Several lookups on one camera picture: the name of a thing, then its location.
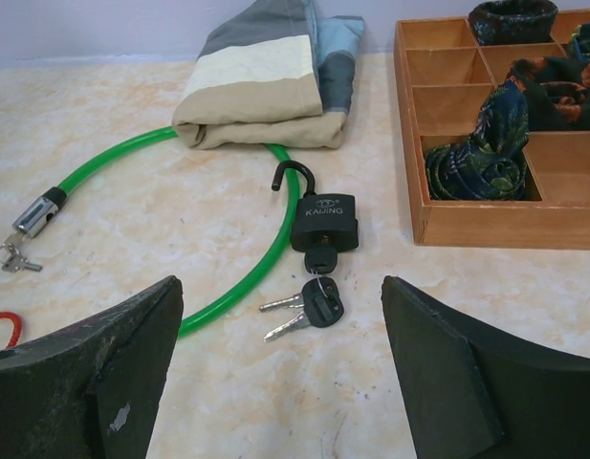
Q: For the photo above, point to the dark rolled item top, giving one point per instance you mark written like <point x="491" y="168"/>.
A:
<point x="496" y="23"/>

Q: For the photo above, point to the wooden compartment tray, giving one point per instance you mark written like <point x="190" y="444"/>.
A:
<point x="443" y="76"/>

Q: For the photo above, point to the green cable lock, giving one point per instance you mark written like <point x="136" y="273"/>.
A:
<point x="39" y="214"/>

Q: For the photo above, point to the dark rolled item right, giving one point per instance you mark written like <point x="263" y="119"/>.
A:
<point x="578" y="46"/>

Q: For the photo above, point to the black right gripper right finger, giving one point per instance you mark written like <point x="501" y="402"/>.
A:
<point x="472" y="390"/>

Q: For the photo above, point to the small silver key pair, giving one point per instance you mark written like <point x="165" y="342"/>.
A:
<point x="11" y="258"/>

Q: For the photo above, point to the black-headed key bunch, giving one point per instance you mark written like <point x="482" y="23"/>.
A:
<point x="318" y="303"/>

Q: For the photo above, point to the folded grey beige cloth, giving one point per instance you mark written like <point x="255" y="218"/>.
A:
<point x="274" y="73"/>

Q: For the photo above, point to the dark rolled item lower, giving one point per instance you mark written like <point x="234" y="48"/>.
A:
<point x="488" y="164"/>

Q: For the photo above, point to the dark rolled item middle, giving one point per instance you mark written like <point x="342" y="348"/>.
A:
<point x="557" y="91"/>

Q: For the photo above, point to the black Kaijing padlock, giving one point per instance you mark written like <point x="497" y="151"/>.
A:
<point x="325" y="218"/>

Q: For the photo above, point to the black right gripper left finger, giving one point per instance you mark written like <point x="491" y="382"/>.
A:
<point x="92" y="389"/>

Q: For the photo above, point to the dark rolled item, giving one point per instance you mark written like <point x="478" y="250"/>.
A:
<point x="496" y="23"/>
<point x="557" y="91"/>
<point x="488" y="164"/>
<point x="578" y="46"/>

